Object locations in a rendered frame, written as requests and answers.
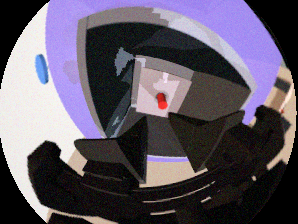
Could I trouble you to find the red peg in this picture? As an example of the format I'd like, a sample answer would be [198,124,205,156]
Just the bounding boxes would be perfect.
[158,93,168,109]

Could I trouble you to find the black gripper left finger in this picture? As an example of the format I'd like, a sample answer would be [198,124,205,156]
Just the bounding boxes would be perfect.
[74,116,149,185]

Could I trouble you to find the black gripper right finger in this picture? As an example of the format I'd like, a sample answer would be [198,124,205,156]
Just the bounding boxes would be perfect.
[168,109,245,173]

